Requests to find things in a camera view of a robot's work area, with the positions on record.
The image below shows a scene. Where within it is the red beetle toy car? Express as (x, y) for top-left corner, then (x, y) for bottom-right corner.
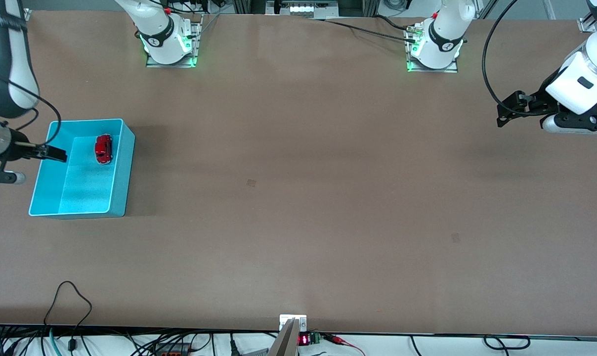
(94, 134), (113, 165)

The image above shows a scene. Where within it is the blue plastic box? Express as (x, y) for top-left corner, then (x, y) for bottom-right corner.
(29, 118), (136, 219)

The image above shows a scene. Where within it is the lit equipment box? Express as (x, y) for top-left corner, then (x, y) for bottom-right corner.
(265, 0), (340, 16)

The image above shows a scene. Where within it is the black power strip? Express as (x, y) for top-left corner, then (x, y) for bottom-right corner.
(153, 343), (190, 356)

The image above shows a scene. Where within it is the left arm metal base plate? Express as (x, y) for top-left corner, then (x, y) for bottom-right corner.
(405, 22), (460, 74)

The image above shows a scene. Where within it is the thin black looped cable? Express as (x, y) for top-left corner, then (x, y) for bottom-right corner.
(43, 280), (93, 352)

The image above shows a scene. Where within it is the black cable to arm base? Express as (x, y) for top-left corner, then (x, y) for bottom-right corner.
(308, 15), (419, 44)

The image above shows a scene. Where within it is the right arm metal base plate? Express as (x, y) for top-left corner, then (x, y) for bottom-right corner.
(145, 14), (203, 69)

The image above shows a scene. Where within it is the black coiled cable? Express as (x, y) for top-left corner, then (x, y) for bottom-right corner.
(483, 335), (531, 351)

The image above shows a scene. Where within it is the white metal table bracket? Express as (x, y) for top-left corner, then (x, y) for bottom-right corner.
(279, 314), (307, 332)

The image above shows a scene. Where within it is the red clip lead wire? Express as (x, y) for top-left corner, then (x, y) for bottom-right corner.
(322, 334), (366, 356)

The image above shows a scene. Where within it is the grey metal camera beam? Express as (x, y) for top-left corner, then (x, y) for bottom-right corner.
(268, 319), (299, 356)

